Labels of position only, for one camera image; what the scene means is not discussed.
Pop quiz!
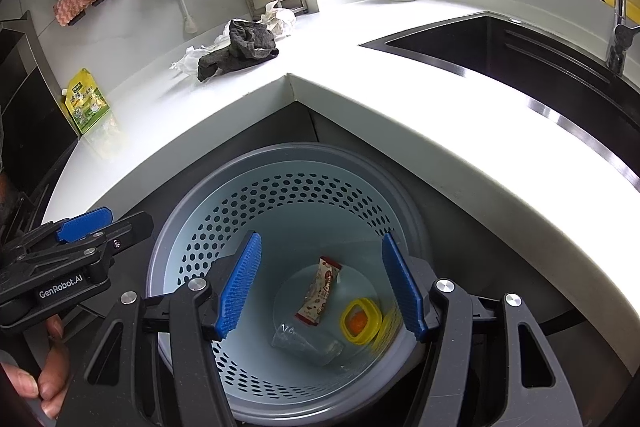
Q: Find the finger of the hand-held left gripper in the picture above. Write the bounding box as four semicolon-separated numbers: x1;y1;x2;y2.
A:
15;207;114;253
30;211;154;268

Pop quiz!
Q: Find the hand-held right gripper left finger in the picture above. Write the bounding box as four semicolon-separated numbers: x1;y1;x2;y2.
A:
70;230;263;427

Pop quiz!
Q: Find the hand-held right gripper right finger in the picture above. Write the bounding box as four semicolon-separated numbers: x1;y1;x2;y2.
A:
381;232;583;427

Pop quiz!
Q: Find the orange and yellow container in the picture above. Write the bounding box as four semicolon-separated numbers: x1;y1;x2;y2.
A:
341;298;383;346

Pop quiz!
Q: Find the grey perforated trash bin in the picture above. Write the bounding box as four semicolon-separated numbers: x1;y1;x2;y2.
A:
145;142;436;425

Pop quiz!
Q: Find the red snack wrapper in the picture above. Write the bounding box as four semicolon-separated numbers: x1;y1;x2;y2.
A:
294;256;342;327

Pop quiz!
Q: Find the clear plastic cup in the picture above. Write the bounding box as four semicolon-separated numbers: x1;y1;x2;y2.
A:
271;323;346;367

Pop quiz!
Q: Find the white tissue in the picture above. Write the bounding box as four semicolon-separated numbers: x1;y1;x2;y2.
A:
257;0;297;38
170;34;233;75

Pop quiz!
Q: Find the dark grey cloth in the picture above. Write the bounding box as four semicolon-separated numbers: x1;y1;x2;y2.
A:
197;19;280;82

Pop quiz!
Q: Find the person's left hand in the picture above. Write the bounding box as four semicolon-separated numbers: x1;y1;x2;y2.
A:
0;314;71;418

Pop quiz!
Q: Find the green yellow pouch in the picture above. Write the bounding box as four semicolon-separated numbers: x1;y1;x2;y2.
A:
61;68;111;135

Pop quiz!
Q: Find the black kitchen appliance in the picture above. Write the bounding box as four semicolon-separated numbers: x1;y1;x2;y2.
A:
0;19;81;228

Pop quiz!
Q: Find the white blue bottle brush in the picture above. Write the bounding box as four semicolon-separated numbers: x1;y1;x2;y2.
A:
170;0;198;35

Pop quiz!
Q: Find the black kitchen sink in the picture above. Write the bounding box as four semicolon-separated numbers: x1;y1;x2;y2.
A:
357;11;640;192

